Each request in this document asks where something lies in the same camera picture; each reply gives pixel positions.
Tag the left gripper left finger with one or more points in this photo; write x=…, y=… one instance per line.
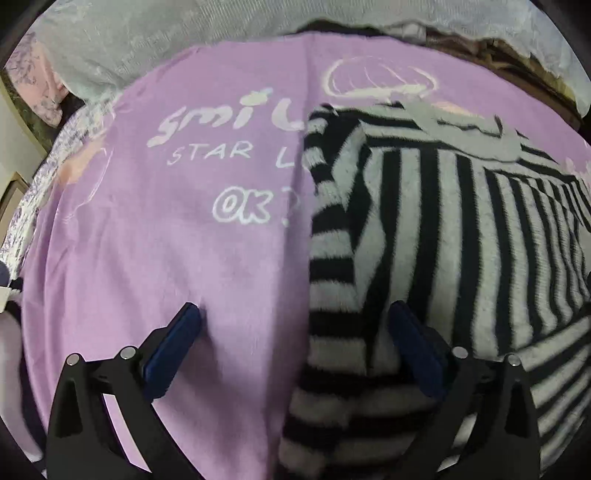
x=82, y=442

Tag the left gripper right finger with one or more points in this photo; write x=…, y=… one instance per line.
x=485, y=425

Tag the black grey striped sweater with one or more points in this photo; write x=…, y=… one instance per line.
x=485, y=238

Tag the white folded garment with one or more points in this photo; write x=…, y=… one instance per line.
x=11, y=389

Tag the purple smile bed sheet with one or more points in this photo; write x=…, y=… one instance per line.
x=198, y=192

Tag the floral purple white cloth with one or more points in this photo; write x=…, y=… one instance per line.
x=87, y=124

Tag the brown woven mat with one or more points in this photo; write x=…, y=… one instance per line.
x=524, y=72

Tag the pink floral cloth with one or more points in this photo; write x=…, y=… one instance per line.
x=35, y=80

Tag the white lace cover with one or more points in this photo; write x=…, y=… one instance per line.
x=97, y=47

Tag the wooden picture frame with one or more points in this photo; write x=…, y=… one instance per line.
x=10, y=199

